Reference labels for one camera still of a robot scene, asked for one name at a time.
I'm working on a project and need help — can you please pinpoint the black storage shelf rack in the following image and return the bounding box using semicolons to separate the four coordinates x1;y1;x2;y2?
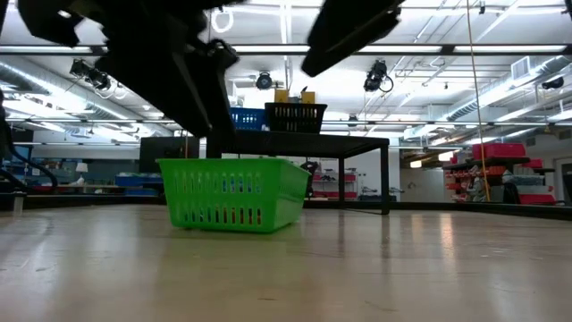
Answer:
442;141;558;203

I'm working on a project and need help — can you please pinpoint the white hanging ring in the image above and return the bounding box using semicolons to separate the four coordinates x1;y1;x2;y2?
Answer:
210;8;235;35

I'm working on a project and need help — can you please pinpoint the yellow hanging cable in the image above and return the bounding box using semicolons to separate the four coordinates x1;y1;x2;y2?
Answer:
466;0;492;203

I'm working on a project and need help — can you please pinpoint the large red storage bin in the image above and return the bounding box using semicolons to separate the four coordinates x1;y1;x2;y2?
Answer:
471;142;527;161

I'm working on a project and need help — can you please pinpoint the blue plastic basket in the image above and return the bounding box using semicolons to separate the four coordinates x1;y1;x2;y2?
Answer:
229;106;269;132

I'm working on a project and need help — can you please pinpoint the black perforated metal riser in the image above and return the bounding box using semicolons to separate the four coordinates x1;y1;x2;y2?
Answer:
205;129;391;216

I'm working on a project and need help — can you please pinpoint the black metal table frame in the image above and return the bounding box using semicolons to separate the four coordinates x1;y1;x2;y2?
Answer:
0;192;572;221

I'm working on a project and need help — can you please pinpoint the black background monitor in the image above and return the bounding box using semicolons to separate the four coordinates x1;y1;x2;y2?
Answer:
139;136;201;174

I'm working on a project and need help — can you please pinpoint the black overhead frame bar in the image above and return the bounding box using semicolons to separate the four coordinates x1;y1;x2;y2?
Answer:
0;42;572;57

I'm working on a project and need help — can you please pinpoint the black ceiling spotlight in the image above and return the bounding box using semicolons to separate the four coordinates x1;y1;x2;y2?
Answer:
541;75;566;90

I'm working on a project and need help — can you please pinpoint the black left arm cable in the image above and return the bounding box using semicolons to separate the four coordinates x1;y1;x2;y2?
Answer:
0;89;60;194

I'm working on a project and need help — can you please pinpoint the green plastic basket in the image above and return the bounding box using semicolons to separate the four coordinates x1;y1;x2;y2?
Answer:
156;157;312;234

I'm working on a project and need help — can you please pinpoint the white shelf with red bins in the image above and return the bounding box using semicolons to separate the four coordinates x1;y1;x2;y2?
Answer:
311;168;358;199

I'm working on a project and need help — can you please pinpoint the black plastic basket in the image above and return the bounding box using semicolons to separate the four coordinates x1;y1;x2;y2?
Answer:
264;102;329;135

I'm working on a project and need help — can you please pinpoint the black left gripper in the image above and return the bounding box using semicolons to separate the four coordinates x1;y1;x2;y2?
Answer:
17;0;240;140

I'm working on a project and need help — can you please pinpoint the black ceiling camera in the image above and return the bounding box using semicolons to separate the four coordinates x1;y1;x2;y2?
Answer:
255;70;274;90
69;57;113;92
362;59;395;94

